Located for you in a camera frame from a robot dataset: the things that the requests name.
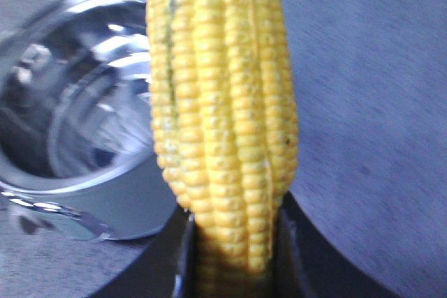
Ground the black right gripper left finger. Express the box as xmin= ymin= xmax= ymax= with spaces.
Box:
xmin=91 ymin=207 xmax=196 ymax=297

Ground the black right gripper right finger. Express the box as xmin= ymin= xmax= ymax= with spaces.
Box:
xmin=274 ymin=192 xmax=397 ymax=298

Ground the yellow corn cob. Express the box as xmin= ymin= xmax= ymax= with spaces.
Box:
xmin=147 ymin=0 xmax=298 ymax=297

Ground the pale green electric pot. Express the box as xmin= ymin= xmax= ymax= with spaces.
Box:
xmin=1 ymin=0 xmax=176 ymax=240

